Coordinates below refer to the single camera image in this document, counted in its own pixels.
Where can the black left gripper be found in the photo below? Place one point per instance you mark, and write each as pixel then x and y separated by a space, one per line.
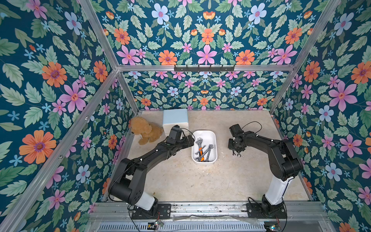
pixel 185 143

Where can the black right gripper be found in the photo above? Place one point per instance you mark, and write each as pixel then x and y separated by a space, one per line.
pixel 235 149

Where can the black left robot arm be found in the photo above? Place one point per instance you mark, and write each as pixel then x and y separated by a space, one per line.
pixel 128 182

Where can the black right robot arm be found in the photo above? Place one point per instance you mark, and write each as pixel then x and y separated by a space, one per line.
pixel 284 162

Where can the white plastic storage box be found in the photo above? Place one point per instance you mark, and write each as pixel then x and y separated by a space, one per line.
pixel 208 137

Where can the light blue box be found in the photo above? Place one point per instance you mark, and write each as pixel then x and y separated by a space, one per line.
pixel 174 117

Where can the brown teddy bear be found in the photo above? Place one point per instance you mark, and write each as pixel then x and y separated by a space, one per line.
pixel 149 132

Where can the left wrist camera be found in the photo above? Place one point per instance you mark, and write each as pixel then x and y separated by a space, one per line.
pixel 175 135

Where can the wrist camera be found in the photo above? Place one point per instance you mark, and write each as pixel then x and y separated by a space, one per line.
pixel 175 135
pixel 235 130

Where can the orange handled adjustable wrench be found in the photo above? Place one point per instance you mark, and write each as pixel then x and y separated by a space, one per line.
pixel 199 153

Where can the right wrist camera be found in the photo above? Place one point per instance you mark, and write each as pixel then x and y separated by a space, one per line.
pixel 235 130

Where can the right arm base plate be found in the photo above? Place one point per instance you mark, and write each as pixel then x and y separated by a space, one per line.
pixel 266 211

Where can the black hook rail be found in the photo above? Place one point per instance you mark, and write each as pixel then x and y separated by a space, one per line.
pixel 204 68

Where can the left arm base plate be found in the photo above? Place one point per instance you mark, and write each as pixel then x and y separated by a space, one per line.
pixel 158 211

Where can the aluminium front rail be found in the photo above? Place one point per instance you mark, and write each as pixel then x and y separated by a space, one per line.
pixel 297 216

